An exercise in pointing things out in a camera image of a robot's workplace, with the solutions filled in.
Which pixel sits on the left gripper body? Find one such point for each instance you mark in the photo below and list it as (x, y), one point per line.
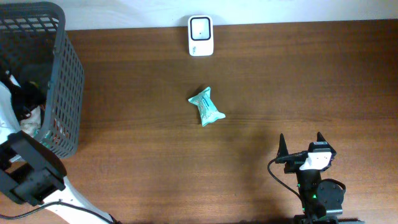
(22, 97)

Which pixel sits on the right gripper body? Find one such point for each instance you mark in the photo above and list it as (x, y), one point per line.
(294, 162)

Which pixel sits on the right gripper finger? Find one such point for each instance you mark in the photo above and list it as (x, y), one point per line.
(282, 150)
(320, 137)

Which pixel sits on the white floral cream tube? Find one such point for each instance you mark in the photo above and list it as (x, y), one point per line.
(33, 123)

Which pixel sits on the teal snack packet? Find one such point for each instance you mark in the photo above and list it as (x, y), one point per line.
(207, 110)

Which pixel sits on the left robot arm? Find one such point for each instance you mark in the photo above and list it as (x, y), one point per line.
(32, 174)

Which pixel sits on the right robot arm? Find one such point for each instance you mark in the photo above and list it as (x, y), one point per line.
(321, 199)

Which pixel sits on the white barcode scanner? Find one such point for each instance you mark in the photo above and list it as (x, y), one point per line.
(200, 36)

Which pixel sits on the grey plastic mesh basket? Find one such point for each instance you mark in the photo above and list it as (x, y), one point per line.
(35, 48)

